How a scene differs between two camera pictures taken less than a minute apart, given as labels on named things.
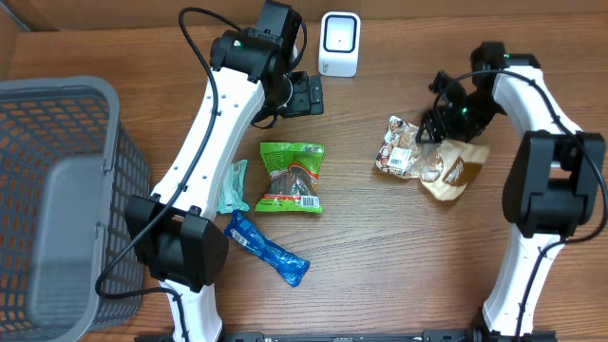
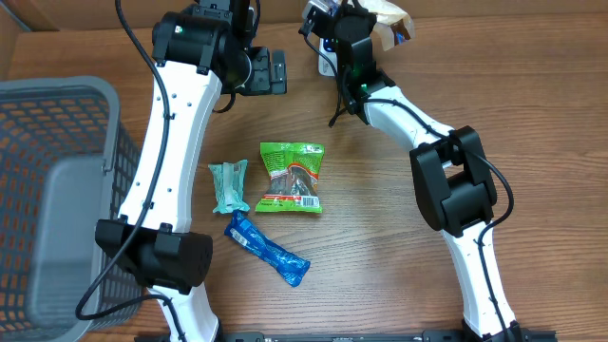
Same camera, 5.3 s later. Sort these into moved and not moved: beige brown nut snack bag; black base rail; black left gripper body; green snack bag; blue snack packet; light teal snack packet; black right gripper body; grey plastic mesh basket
Moved: beige brown nut snack bag; black left gripper body; black right gripper body
Not moved: black base rail; blue snack packet; grey plastic mesh basket; green snack bag; light teal snack packet
